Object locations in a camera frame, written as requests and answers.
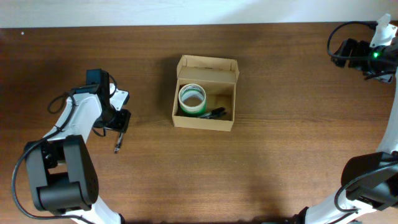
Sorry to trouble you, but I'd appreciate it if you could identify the black and white permanent marker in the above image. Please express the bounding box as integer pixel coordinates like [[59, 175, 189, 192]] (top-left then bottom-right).
[[199, 107, 225, 118]]

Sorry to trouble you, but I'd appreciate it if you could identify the right black cable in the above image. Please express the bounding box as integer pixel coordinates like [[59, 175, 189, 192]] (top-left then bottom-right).
[[326, 20, 398, 82]]

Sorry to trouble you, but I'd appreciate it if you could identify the cream masking tape roll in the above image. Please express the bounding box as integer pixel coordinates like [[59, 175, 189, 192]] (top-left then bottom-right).
[[178, 83, 207, 106]]

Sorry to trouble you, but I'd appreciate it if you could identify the green tape roll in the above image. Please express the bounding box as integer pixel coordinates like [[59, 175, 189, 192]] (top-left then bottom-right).
[[179, 101, 207, 117]]

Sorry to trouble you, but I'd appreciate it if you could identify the blue gel pen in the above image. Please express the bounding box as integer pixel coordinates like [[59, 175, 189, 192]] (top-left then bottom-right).
[[206, 112, 227, 119]]

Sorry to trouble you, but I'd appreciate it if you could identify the black cable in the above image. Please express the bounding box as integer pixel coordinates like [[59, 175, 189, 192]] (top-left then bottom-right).
[[11, 74, 119, 224], [326, 20, 398, 82]]

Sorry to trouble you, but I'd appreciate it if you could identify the cardboard box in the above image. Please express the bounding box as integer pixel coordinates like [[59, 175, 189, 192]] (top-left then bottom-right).
[[172, 55, 239, 131]]

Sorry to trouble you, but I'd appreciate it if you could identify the black clear gel pen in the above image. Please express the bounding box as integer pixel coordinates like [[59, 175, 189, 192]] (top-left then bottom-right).
[[114, 132, 124, 154]]

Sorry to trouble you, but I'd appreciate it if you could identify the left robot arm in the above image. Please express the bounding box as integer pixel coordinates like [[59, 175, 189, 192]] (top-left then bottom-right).
[[17, 69, 131, 223]]

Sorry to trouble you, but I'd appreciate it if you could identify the left black cable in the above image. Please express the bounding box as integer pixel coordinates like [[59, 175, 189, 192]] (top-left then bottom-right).
[[11, 74, 119, 224]]

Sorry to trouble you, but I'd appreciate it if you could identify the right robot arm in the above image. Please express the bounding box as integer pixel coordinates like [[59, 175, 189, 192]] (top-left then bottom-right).
[[288, 37, 397, 224]]

